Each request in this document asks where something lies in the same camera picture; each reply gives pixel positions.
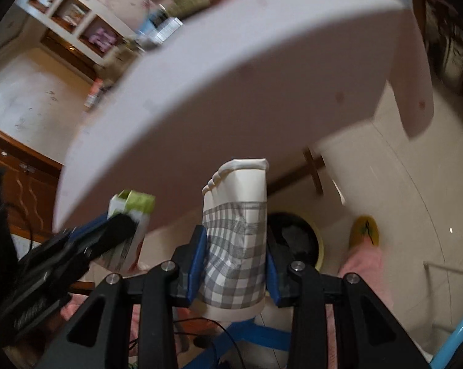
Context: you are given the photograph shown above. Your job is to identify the blue plastic stool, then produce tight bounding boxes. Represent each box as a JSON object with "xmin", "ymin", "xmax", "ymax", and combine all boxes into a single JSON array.
[{"xmin": 181, "ymin": 320, "xmax": 293, "ymax": 369}]

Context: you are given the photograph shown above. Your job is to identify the white wall shelf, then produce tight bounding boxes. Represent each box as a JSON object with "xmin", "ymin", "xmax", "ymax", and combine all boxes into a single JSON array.
[{"xmin": 18, "ymin": 0, "xmax": 140, "ymax": 66}]

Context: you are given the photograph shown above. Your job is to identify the person's pink trouser leg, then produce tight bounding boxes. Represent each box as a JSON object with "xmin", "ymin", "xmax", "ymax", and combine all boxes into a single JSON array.
[{"xmin": 337, "ymin": 244, "xmax": 394, "ymax": 314}]

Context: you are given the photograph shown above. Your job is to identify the wooden table frame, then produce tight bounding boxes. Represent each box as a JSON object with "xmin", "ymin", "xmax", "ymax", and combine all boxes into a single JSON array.
[{"xmin": 268, "ymin": 148, "xmax": 328, "ymax": 197}]

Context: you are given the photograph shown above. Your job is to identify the black cable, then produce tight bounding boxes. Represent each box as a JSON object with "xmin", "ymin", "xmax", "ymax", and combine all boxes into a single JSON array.
[{"xmin": 129, "ymin": 316, "xmax": 241, "ymax": 369}]

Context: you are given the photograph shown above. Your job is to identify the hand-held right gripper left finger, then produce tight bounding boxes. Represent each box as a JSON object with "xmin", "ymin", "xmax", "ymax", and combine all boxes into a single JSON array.
[{"xmin": 35, "ymin": 225, "xmax": 208, "ymax": 369}]

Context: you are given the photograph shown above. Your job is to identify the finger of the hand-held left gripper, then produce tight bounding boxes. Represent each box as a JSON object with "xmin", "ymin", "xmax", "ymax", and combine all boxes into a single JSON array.
[
  {"xmin": 64, "ymin": 217, "xmax": 109, "ymax": 241},
  {"xmin": 83, "ymin": 213, "xmax": 140, "ymax": 264}
]

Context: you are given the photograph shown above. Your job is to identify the white metal rack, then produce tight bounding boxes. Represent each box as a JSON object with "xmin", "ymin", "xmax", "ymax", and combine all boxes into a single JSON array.
[{"xmin": 424, "ymin": 260, "xmax": 463, "ymax": 279}]

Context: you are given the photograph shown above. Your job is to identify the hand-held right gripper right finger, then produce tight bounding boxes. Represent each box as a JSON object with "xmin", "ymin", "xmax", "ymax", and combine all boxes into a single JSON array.
[{"xmin": 265, "ymin": 238, "xmax": 432, "ymax": 369}]

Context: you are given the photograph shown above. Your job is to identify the yellow embroidered slipper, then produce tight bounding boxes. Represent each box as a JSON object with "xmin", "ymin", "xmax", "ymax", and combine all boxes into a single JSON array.
[{"xmin": 349, "ymin": 215, "xmax": 381, "ymax": 248}]

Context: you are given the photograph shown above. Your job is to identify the yellow rimmed bin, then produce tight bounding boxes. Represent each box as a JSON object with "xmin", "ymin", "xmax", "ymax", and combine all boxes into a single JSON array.
[{"xmin": 266, "ymin": 211, "xmax": 324, "ymax": 273}]

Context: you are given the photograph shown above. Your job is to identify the grey checked paper cup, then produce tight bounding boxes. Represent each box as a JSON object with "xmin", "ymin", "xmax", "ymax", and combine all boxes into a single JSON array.
[{"xmin": 198, "ymin": 157, "xmax": 270, "ymax": 321}]

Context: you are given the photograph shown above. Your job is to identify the wooden cabinet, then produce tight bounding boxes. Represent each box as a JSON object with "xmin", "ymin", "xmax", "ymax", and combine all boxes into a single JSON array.
[{"xmin": 0, "ymin": 120, "xmax": 65, "ymax": 241}]

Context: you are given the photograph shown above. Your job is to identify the light blue chair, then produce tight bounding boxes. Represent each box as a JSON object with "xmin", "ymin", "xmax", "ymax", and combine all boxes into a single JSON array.
[{"xmin": 429, "ymin": 303, "xmax": 463, "ymax": 369}]

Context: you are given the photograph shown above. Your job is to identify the green white carton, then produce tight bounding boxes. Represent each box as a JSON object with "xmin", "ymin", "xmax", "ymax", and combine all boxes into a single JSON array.
[{"xmin": 100, "ymin": 189, "xmax": 156, "ymax": 272}]

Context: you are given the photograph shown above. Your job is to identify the white blue box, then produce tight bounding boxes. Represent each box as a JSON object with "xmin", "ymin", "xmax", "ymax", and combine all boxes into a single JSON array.
[{"xmin": 139, "ymin": 17, "xmax": 184, "ymax": 45}]

